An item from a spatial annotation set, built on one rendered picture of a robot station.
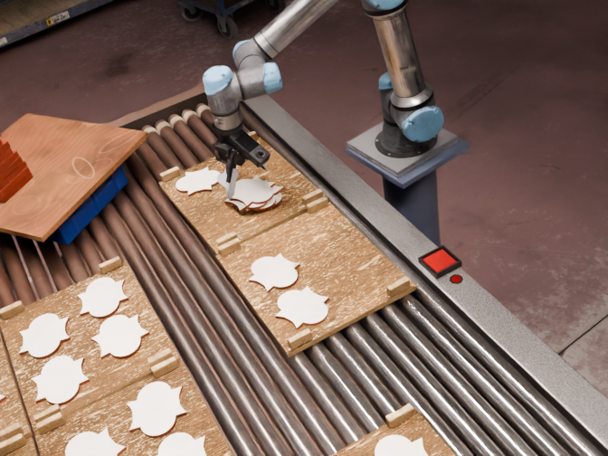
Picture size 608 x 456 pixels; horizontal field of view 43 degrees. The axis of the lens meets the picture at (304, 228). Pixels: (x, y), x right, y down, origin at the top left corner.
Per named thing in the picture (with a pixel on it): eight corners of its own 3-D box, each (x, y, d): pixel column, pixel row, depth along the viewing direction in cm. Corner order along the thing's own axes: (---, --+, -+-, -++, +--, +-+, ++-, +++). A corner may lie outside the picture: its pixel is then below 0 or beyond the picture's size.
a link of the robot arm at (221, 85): (236, 73, 192) (203, 82, 191) (245, 111, 199) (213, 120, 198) (231, 60, 198) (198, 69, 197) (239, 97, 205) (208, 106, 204)
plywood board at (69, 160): (28, 117, 259) (26, 112, 258) (148, 136, 238) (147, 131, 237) (-85, 211, 227) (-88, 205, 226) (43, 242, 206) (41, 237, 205)
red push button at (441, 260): (442, 252, 195) (442, 248, 194) (457, 265, 190) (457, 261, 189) (422, 262, 193) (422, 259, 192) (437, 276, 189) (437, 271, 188)
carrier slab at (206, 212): (260, 139, 245) (259, 136, 244) (328, 201, 217) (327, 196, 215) (159, 186, 235) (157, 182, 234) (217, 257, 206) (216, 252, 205)
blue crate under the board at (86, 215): (55, 167, 252) (43, 141, 246) (131, 181, 239) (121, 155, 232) (-11, 228, 232) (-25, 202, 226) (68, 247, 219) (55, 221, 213)
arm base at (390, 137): (407, 120, 246) (403, 93, 239) (441, 137, 235) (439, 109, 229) (371, 142, 240) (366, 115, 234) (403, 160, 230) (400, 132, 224)
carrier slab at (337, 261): (329, 205, 215) (329, 201, 214) (416, 289, 186) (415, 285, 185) (216, 260, 205) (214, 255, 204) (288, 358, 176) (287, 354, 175)
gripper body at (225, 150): (234, 147, 217) (225, 111, 209) (257, 156, 212) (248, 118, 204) (215, 163, 213) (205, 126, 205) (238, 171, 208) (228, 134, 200)
